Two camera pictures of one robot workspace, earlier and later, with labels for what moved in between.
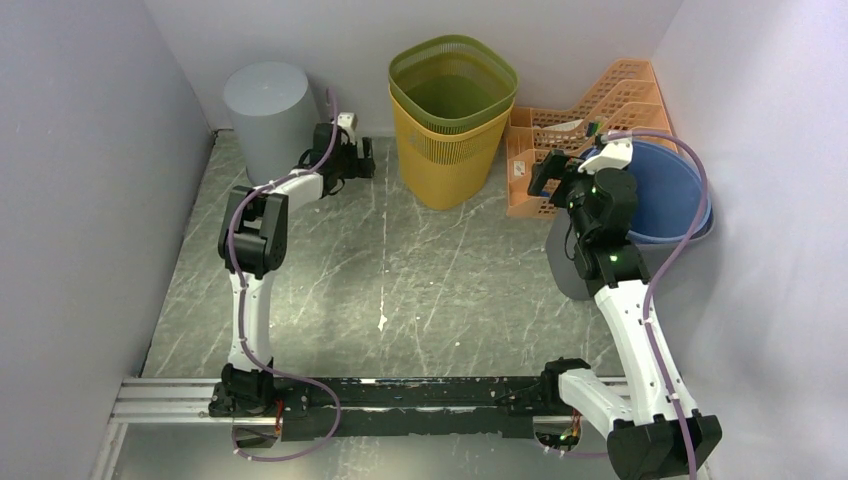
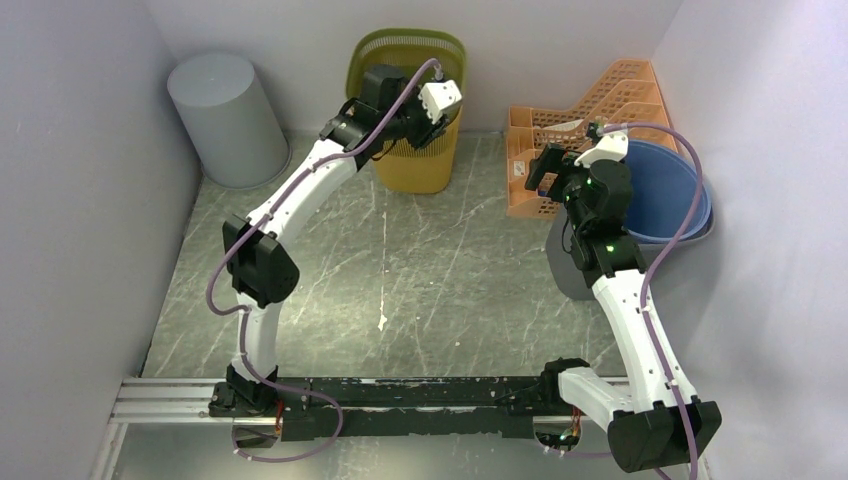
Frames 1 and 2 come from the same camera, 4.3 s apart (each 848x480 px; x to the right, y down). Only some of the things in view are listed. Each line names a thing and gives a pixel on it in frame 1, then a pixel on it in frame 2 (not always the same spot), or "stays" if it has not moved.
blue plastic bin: [669, 194] stays
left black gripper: [363, 168] → [432, 131]
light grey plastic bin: [276, 110] → [230, 121]
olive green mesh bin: [448, 83] → [407, 49]
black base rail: [377, 408] stays
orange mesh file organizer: [628, 101] stays
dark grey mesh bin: [653, 257] stays
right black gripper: [556, 165] stays
